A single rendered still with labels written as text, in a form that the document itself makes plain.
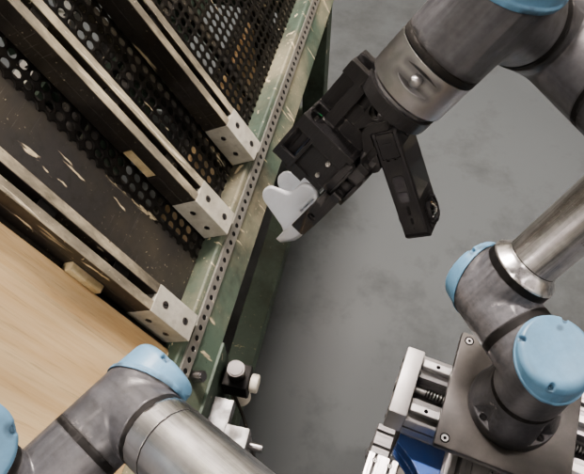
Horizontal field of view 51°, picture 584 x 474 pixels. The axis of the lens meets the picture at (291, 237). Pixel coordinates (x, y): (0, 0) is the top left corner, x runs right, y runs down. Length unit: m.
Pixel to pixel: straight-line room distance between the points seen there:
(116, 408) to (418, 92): 0.38
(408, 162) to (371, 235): 2.01
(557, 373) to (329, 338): 1.44
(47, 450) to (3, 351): 0.50
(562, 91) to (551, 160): 2.49
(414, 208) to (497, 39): 0.17
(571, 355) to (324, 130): 0.56
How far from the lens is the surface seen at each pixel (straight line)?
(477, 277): 1.00
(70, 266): 1.15
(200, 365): 1.35
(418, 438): 1.24
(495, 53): 0.50
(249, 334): 2.11
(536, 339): 0.96
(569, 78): 0.54
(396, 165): 0.55
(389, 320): 2.36
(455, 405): 1.13
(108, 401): 0.60
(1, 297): 1.09
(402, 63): 0.50
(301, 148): 0.56
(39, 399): 1.13
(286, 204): 0.61
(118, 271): 1.18
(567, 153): 3.09
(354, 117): 0.55
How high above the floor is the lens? 2.07
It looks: 55 degrees down
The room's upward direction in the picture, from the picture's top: straight up
